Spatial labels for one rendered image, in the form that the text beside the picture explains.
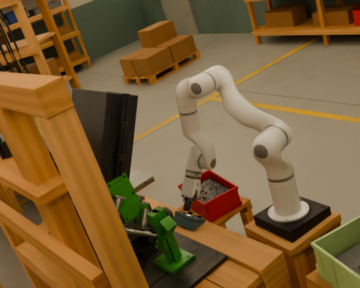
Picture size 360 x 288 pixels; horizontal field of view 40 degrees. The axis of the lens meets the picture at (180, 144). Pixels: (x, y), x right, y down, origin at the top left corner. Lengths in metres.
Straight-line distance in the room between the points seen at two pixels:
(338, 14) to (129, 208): 5.80
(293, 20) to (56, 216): 6.77
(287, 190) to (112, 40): 10.35
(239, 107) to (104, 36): 10.18
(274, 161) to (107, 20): 10.38
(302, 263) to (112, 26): 10.51
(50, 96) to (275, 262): 1.18
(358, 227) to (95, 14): 10.53
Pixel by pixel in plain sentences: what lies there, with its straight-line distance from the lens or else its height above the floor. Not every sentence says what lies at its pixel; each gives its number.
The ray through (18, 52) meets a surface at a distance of 4.86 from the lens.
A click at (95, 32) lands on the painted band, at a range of 12.16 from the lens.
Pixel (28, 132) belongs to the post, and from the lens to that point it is 1.81.
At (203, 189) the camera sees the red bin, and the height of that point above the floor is 0.89.
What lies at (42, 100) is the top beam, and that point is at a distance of 1.39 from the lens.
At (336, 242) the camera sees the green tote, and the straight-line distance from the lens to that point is 2.14.
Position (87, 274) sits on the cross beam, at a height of 1.27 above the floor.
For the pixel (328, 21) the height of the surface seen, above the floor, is 0.33.
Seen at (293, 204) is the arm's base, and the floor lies 0.96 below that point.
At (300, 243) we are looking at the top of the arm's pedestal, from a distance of 2.26.
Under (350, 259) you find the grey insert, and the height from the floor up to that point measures 0.85.
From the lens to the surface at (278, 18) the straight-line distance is 8.45.
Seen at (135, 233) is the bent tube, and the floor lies 1.03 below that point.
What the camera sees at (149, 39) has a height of 0.60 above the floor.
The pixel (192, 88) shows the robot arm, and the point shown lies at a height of 1.57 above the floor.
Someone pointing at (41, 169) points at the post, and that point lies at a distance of 1.85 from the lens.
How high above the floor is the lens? 2.21
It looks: 23 degrees down
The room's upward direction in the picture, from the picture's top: 18 degrees counter-clockwise
